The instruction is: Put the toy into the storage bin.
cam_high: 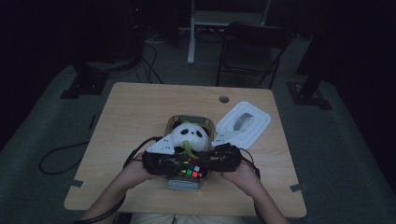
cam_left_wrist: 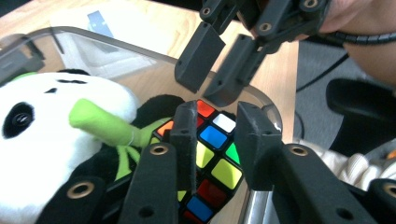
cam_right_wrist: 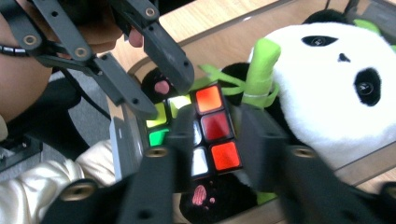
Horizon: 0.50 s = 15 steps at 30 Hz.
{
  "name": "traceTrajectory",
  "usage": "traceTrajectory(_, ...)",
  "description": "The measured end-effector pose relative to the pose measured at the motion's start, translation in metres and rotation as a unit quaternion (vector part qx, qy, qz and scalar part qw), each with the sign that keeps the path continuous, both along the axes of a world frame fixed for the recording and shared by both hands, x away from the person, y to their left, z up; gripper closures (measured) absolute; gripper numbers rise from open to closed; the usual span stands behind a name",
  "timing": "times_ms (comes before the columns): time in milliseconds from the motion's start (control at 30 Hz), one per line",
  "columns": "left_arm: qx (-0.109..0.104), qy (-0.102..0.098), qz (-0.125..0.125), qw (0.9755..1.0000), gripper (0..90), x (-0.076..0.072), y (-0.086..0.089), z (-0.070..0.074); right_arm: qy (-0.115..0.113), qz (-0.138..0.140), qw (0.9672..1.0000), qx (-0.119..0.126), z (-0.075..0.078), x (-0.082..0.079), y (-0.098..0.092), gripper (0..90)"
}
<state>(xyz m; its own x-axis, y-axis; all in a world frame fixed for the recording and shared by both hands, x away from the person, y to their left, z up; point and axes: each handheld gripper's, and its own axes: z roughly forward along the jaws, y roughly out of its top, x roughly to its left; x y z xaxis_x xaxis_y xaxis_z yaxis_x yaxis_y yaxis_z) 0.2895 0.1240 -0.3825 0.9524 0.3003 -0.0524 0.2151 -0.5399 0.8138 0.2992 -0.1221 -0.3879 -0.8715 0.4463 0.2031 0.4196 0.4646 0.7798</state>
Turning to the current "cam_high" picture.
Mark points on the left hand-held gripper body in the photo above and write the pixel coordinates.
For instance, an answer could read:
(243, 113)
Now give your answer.
(158, 163)

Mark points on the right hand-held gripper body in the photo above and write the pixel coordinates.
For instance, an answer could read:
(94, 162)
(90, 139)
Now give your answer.
(227, 157)

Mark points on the colourful puzzle cube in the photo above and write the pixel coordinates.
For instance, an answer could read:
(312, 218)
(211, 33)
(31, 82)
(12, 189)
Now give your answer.
(191, 171)

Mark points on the panda plush toy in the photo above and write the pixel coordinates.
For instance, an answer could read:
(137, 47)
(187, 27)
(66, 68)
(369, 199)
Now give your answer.
(190, 137)

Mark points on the white box lid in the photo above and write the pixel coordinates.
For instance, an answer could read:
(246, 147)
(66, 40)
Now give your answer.
(246, 124)

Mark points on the clear plastic storage box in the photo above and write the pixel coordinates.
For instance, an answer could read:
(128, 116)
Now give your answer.
(191, 119)

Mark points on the person's left hand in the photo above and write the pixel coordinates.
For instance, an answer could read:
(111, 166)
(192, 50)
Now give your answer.
(135, 172)

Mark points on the person's right hand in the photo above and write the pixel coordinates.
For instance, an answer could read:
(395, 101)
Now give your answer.
(243, 180)

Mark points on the person's beige trouser legs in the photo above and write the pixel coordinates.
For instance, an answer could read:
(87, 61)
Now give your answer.
(186, 218)

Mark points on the grey tape strip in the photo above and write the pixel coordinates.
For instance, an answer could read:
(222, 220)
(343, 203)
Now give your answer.
(76, 183)
(298, 187)

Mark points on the black marker pen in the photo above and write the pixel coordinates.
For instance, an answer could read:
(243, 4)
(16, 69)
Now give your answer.
(92, 122)

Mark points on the black stand with flat base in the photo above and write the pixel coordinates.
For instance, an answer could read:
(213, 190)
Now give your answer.
(85, 84)
(308, 93)

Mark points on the black folding chair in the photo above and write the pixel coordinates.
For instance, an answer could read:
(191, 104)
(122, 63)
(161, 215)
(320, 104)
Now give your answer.
(253, 53)

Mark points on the dark computer tower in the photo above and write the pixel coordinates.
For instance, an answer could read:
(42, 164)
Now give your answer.
(135, 28)

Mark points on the white metal stand frame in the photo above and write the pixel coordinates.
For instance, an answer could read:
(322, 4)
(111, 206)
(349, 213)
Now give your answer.
(199, 21)

